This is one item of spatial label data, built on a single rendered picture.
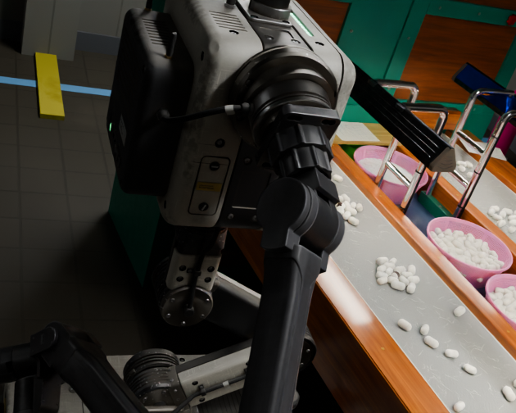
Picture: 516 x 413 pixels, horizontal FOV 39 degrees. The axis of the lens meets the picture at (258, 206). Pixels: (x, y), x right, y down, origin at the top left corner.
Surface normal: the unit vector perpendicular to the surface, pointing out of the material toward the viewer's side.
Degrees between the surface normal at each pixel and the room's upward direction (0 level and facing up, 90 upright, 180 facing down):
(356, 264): 0
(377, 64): 90
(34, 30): 90
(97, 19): 90
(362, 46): 90
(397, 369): 0
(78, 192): 0
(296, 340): 56
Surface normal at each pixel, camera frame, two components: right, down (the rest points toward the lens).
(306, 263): 0.80, -0.06
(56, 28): 0.27, 0.56
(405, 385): 0.26, -0.82
